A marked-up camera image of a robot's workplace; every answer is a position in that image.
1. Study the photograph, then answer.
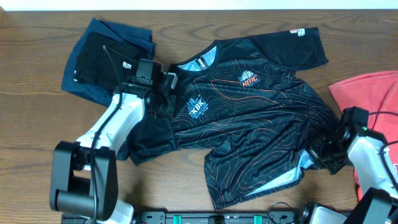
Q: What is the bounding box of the black patterned sports jersey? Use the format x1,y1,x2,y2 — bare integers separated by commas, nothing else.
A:
118,27,339,210

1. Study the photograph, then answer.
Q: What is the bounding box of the red t-shirt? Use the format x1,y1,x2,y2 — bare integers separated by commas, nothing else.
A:
328,70,398,202

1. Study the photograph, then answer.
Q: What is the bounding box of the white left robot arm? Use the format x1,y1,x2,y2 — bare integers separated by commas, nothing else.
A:
49,72,178,223

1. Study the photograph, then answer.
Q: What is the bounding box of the folded navy blue garment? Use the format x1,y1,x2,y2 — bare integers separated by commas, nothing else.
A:
62,18,155,106

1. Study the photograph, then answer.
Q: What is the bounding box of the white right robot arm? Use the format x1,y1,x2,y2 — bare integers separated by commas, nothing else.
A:
298,123,397,224

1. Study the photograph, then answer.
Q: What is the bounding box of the folded black garment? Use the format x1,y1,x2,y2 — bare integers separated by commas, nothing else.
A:
75,32,146,91

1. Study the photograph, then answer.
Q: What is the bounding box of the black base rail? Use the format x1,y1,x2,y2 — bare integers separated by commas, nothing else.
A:
133,202,352,224

